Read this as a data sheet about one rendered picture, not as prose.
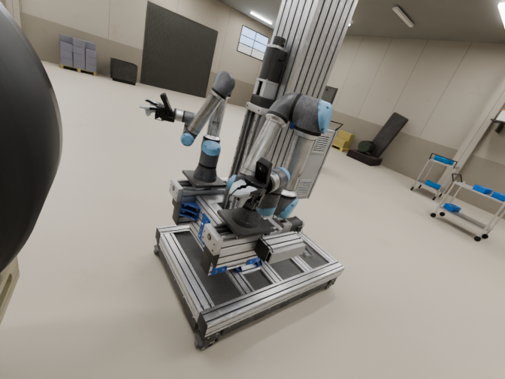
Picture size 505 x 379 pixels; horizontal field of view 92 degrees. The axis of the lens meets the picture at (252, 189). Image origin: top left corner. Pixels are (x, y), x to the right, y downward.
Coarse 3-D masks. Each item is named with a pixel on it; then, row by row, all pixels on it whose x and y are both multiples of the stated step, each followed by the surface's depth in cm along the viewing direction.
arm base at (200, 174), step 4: (200, 164) 151; (196, 168) 154; (200, 168) 151; (204, 168) 150; (208, 168) 150; (212, 168) 152; (196, 172) 152; (200, 172) 151; (204, 172) 151; (208, 172) 151; (212, 172) 153; (196, 176) 152; (200, 176) 152; (204, 176) 151; (208, 176) 152; (212, 176) 153; (216, 176) 159; (204, 180) 152; (208, 180) 152; (212, 180) 154
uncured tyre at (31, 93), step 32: (0, 32) 28; (0, 64) 25; (32, 64) 34; (0, 96) 25; (32, 96) 30; (0, 128) 25; (32, 128) 29; (0, 160) 26; (32, 160) 29; (0, 192) 27; (32, 192) 30; (0, 224) 28; (32, 224) 33; (0, 256) 31
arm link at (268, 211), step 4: (264, 196) 92; (268, 196) 91; (272, 196) 91; (276, 196) 92; (264, 200) 93; (268, 200) 92; (272, 200) 92; (276, 200) 93; (260, 204) 94; (264, 204) 93; (268, 204) 92; (272, 204) 93; (276, 204) 94; (256, 208) 97; (260, 208) 94; (264, 208) 94; (268, 208) 93; (272, 208) 94; (260, 212) 95; (264, 212) 94; (268, 212) 94; (272, 212) 95; (268, 216) 95
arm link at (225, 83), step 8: (224, 72) 136; (216, 80) 135; (224, 80) 134; (232, 80) 137; (216, 88) 133; (224, 88) 134; (232, 88) 138; (208, 96) 137; (216, 96) 135; (224, 96) 136; (208, 104) 137; (216, 104) 138; (200, 112) 139; (208, 112) 139; (192, 120) 141; (200, 120) 140; (192, 128) 141; (200, 128) 142; (184, 136) 141; (192, 136) 143; (184, 144) 143
